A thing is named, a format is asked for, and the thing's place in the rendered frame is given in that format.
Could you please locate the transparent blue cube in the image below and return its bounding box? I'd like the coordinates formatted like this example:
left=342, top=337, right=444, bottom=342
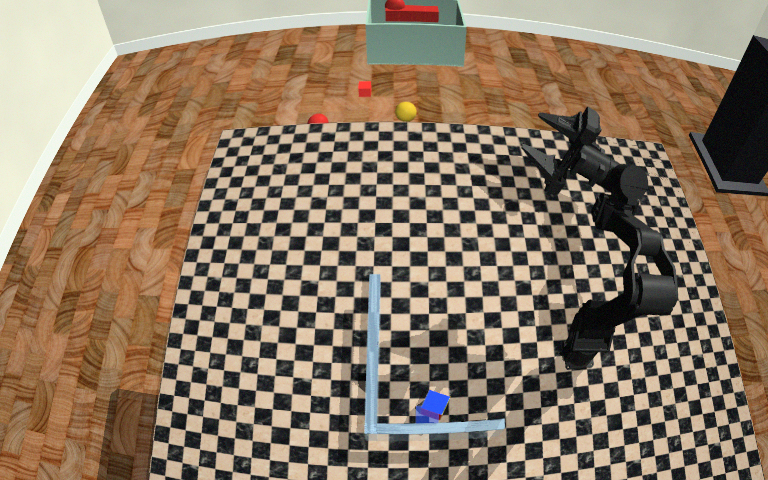
left=415, top=406, right=439, bottom=423

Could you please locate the blue and red cube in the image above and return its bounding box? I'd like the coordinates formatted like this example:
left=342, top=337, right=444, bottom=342
left=421, top=390, right=450, bottom=420

